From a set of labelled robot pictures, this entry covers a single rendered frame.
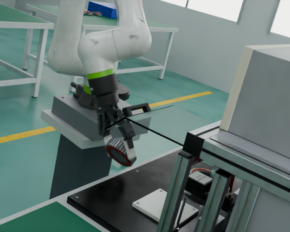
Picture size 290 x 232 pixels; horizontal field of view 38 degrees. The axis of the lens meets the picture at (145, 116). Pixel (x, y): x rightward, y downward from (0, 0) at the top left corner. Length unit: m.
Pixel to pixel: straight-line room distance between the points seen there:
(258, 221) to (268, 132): 0.20
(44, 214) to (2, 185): 1.58
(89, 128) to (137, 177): 0.35
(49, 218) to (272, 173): 0.61
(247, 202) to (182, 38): 5.77
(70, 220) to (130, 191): 0.24
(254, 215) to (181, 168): 0.20
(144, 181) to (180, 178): 0.44
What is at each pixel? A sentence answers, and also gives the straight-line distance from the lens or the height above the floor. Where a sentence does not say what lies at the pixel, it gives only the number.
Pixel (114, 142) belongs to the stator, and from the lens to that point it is 1.39.
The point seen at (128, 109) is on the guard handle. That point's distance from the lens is 1.18.
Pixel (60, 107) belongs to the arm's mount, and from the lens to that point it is 1.86.
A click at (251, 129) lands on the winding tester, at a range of 1.01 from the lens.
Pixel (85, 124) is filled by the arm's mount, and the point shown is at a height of 0.79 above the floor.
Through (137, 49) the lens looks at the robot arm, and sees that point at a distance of 1.32.
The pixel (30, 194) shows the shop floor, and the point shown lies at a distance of 2.72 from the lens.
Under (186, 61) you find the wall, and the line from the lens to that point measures 6.60.
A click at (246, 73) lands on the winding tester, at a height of 1.26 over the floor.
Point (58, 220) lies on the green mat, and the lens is 1.20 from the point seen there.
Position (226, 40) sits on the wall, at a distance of 6.30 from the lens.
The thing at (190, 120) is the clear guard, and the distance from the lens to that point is 1.20.
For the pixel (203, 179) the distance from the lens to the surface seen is 1.22.
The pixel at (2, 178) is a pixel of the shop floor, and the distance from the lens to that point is 2.86.
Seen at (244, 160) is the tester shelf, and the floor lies 1.11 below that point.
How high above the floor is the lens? 1.43
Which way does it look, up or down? 19 degrees down
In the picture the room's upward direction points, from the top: 14 degrees clockwise
